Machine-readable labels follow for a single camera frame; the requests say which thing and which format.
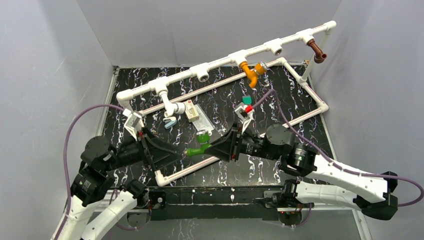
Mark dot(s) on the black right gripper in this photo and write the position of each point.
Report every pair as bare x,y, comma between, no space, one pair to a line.
222,148

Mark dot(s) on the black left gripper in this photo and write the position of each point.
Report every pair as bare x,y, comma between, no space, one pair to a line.
155,153

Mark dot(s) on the green water faucet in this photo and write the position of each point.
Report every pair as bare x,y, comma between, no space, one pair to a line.
202,137

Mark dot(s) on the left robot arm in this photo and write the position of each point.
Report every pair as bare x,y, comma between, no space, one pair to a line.
92,183

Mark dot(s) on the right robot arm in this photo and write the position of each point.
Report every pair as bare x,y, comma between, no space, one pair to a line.
313,178

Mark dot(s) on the white water faucet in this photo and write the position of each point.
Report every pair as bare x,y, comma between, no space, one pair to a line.
171,108

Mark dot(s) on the orange water faucet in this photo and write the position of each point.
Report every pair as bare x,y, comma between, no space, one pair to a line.
254,73

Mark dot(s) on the brown water faucet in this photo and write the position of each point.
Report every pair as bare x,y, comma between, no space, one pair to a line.
319,55

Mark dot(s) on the small cardboard box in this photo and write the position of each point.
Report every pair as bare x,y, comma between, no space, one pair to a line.
191,112

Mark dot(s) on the teal plastic cap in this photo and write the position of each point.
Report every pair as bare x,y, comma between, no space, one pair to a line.
247,100

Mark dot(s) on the light blue faucet handle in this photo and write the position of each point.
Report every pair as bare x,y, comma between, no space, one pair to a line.
169,122

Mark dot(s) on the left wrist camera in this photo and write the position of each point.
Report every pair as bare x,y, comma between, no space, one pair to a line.
134,123

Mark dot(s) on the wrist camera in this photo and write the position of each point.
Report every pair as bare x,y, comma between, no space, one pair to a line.
134,123
245,115

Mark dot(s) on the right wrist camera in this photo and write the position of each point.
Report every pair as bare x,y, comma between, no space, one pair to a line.
245,115

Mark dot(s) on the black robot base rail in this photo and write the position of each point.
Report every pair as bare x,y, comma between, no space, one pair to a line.
240,202

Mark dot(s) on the white PVC pipe frame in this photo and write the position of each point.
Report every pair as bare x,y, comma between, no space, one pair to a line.
218,86

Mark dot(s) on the aluminium table frame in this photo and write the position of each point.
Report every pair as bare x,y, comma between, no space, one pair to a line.
247,172

